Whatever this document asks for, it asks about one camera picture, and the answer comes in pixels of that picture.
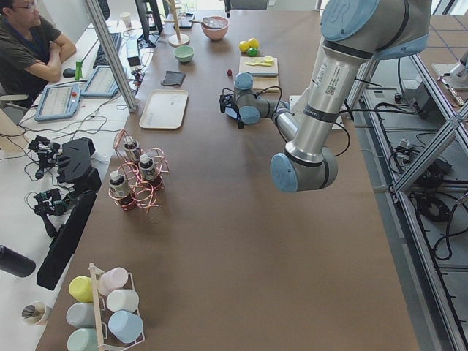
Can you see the blue plate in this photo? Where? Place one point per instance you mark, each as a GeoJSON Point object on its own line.
{"type": "Point", "coordinates": [230, 112]}

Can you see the grey folded cloth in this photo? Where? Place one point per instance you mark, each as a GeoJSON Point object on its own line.
{"type": "Point", "coordinates": [173, 78]}

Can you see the pink cup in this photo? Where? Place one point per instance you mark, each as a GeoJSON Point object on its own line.
{"type": "Point", "coordinates": [112, 280]}

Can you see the blue teach pendant near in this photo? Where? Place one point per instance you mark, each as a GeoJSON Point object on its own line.
{"type": "Point", "coordinates": [58, 102]}

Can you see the yellow plastic knife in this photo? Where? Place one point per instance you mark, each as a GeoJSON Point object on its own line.
{"type": "Point", "coordinates": [249, 63]}

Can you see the pale green cup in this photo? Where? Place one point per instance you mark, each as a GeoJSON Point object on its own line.
{"type": "Point", "coordinates": [82, 339]}

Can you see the dark bottle lower right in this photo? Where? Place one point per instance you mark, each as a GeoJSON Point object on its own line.
{"type": "Point", "coordinates": [119, 188]}

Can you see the steel ice scoop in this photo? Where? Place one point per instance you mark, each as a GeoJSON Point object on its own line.
{"type": "Point", "coordinates": [210, 22]}

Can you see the dark bottle upper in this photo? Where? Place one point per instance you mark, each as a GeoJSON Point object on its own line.
{"type": "Point", "coordinates": [132, 149]}

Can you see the dark bottle lower left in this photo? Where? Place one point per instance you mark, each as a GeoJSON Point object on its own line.
{"type": "Point", "coordinates": [147, 168]}

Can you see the grey cup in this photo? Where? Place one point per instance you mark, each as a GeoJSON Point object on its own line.
{"type": "Point", "coordinates": [81, 315]}

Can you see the paper cup with utensils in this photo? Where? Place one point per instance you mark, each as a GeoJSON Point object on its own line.
{"type": "Point", "coordinates": [36, 313]}

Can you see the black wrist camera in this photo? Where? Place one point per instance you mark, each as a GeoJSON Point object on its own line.
{"type": "Point", "coordinates": [227, 102]}

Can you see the cream rabbit tray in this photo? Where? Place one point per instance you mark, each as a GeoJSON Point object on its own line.
{"type": "Point", "coordinates": [164, 109]}

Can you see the wooden mug tree stand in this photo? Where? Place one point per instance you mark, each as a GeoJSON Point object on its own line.
{"type": "Point", "coordinates": [178, 39]}

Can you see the blue teach pendant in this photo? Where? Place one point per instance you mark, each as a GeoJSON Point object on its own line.
{"type": "Point", "coordinates": [58, 102]}
{"type": "Point", "coordinates": [101, 84]}

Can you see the aluminium frame post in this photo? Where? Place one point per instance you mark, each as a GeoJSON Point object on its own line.
{"type": "Point", "coordinates": [96, 17]}

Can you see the yellow lemon lower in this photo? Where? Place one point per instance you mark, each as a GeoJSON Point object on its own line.
{"type": "Point", "coordinates": [244, 46]}

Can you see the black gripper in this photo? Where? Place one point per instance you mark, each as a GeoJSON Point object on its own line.
{"type": "Point", "coordinates": [239, 117]}

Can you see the black thermos bottle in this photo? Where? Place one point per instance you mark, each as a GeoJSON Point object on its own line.
{"type": "Point", "coordinates": [15, 263]}

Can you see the seated person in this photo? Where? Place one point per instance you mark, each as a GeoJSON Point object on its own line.
{"type": "Point", "coordinates": [32, 50]}

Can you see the wooden cutting board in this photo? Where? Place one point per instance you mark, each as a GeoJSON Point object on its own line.
{"type": "Point", "coordinates": [263, 77]}

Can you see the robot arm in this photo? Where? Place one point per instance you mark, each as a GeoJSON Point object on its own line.
{"type": "Point", "coordinates": [353, 32]}

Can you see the white cup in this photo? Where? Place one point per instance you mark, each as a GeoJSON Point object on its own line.
{"type": "Point", "coordinates": [123, 299]}

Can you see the green lime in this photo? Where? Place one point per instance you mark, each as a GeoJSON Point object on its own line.
{"type": "Point", "coordinates": [252, 52]}

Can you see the green bowl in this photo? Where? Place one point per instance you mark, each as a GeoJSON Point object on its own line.
{"type": "Point", "coordinates": [184, 54]}

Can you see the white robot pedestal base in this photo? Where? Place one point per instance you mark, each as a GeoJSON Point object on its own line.
{"type": "Point", "coordinates": [299, 106]}

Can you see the light blue cup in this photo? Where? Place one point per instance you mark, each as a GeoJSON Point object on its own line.
{"type": "Point", "coordinates": [125, 326]}

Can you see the dark bottle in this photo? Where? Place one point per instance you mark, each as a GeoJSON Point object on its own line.
{"type": "Point", "coordinates": [147, 168]}
{"type": "Point", "coordinates": [132, 149]}
{"type": "Point", "coordinates": [119, 188]}

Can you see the yellow cup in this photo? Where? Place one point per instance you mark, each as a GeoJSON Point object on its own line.
{"type": "Point", "coordinates": [80, 289]}

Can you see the yellow lemon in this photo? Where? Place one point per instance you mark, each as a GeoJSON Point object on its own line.
{"type": "Point", "coordinates": [244, 46]}
{"type": "Point", "coordinates": [253, 43]}

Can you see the blue teach pendant far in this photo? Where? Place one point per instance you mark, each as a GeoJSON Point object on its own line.
{"type": "Point", "coordinates": [101, 84]}

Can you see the copper wire bottle rack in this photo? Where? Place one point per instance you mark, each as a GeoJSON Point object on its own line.
{"type": "Point", "coordinates": [144, 194]}

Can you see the yellow lemon upper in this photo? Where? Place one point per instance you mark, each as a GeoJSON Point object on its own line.
{"type": "Point", "coordinates": [253, 43]}

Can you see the pink bowl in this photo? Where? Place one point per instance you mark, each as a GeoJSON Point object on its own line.
{"type": "Point", "coordinates": [216, 34]}

